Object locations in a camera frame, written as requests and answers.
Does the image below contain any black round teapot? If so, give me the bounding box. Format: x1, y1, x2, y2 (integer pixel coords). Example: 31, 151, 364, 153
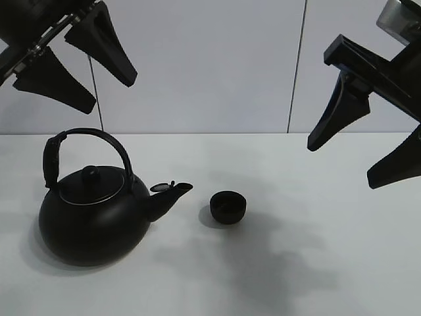
38, 128, 193, 267

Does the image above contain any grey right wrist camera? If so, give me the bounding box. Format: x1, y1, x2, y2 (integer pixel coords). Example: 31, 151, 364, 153
376, 0, 420, 46

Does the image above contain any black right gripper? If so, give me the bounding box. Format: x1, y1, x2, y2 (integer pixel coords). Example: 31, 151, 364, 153
307, 24, 420, 189

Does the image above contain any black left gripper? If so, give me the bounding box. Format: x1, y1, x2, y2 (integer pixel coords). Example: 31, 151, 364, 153
1, 1, 137, 115

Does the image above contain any small black teacup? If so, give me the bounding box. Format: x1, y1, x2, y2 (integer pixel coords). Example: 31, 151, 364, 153
209, 190, 247, 225

